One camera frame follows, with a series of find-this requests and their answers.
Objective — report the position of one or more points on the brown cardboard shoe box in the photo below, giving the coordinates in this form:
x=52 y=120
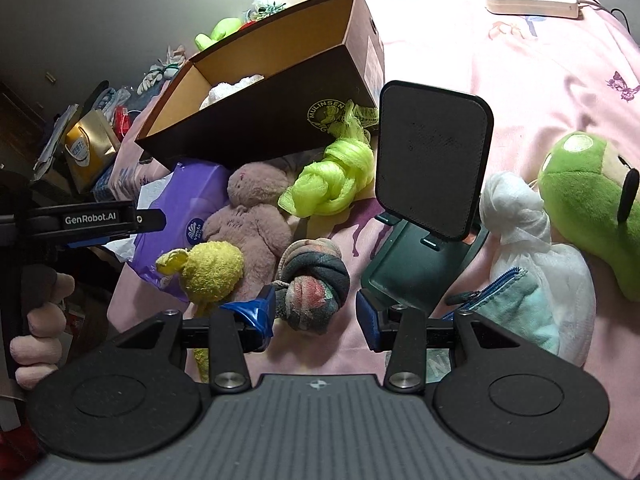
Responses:
x=280 y=110

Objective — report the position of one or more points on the light blue zip pouch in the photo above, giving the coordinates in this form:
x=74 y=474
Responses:
x=520 y=305

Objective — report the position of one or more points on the red packet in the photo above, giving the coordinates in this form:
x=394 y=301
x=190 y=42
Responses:
x=121 y=122

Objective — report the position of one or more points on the multicoloured knotted cloth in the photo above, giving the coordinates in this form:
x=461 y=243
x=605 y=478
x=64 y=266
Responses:
x=315 y=285

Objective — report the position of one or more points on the pink plush bunny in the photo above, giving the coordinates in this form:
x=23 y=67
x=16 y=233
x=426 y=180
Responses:
x=250 y=220

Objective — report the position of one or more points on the clear plastic bags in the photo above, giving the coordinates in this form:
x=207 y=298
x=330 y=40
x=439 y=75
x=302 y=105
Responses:
x=112 y=100

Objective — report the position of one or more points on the white fluffy toy green trim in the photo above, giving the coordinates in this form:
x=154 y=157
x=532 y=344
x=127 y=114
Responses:
x=262 y=5

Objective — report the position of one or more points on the neon green knotted cloth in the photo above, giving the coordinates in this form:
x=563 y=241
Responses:
x=335 y=175

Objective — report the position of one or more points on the purple tissue pack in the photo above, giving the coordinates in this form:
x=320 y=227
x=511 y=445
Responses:
x=190 y=195

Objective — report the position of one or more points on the light green plush toy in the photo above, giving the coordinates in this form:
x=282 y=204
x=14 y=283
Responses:
x=220 y=30

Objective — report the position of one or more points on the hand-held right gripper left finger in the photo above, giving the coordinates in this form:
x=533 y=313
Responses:
x=257 y=312

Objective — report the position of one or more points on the gold paper bag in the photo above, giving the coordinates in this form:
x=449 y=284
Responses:
x=87 y=150

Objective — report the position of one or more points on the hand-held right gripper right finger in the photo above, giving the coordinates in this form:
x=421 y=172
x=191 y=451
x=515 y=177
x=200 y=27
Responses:
x=365 y=317

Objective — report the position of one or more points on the white plush toy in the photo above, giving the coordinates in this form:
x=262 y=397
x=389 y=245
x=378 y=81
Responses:
x=225 y=91

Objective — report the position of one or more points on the white pink knotted cloth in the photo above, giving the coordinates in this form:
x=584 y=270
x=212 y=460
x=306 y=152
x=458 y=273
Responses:
x=160 y=72

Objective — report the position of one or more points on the stack of papers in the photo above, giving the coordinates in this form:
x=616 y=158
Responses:
x=55 y=135

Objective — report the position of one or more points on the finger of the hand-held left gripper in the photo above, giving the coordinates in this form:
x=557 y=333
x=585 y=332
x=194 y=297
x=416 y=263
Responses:
x=90 y=243

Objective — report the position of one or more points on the person's left hand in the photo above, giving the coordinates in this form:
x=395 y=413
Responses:
x=42 y=320

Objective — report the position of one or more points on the green plush toy black ears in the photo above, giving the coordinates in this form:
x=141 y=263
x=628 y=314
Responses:
x=580 y=200

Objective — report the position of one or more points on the green folding phone stand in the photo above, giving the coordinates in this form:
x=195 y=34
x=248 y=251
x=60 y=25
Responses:
x=430 y=160

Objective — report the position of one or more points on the yellow plush toy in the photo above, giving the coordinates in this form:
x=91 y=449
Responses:
x=210 y=270

